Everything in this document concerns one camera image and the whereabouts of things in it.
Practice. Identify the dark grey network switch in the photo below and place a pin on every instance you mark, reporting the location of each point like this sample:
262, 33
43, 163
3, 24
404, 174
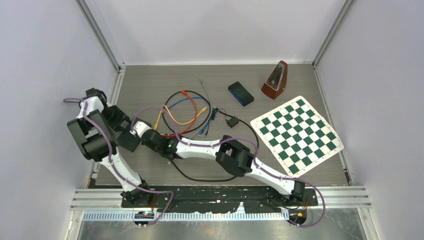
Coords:
128, 141

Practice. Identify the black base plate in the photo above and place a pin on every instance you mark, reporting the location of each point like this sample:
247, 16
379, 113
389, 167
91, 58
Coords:
216, 199

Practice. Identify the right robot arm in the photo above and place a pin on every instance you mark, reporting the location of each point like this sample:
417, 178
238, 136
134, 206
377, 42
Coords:
233, 156

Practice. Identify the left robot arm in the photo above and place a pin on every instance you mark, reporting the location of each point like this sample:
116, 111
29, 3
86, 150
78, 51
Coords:
99, 130

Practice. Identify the black power adapter with cord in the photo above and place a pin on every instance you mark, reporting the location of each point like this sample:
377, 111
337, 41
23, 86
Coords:
231, 121

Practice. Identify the green white chessboard mat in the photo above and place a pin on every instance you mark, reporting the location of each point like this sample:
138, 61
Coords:
298, 136

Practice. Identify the small black blue switch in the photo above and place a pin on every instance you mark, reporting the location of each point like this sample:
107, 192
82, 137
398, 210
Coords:
240, 93

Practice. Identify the brown metronome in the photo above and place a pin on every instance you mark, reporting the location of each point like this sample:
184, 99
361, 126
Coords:
276, 83

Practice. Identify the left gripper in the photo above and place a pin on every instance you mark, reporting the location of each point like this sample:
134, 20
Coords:
121, 116

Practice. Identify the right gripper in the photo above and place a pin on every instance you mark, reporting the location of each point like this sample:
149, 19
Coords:
155, 131

